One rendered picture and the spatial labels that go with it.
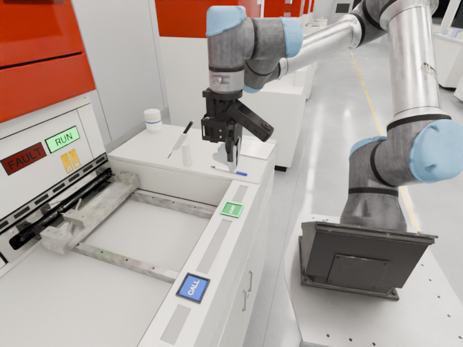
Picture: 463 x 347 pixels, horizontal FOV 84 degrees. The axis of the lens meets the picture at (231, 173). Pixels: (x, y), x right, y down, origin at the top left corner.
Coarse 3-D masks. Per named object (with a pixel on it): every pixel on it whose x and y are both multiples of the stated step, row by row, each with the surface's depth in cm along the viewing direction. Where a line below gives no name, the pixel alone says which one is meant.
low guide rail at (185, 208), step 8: (136, 192) 100; (136, 200) 100; (144, 200) 98; (152, 200) 97; (160, 200) 96; (168, 200) 96; (168, 208) 96; (176, 208) 94; (184, 208) 93; (192, 208) 92; (200, 208) 92; (200, 216) 93; (208, 216) 91
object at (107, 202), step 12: (108, 192) 95; (120, 192) 95; (96, 204) 89; (108, 204) 89; (96, 216) 84; (60, 228) 80; (72, 228) 80; (84, 228) 80; (72, 240) 76; (60, 252) 74
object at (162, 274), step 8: (80, 248) 77; (88, 248) 77; (96, 248) 77; (88, 256) 78; (96, 256) 76; (104, 256) 75; (112, 256) 74; (120, 256) 74; (120, 264) 74; (128, 264) 73; (136, 264) 72; (144, 264) 72; (152, 264) 72; (136, 272) 73; (144, 272) 72; (152, 272) 70; (160, 272) 70; (168, 272) 70; (176, 272) 70; (168, 280) 70
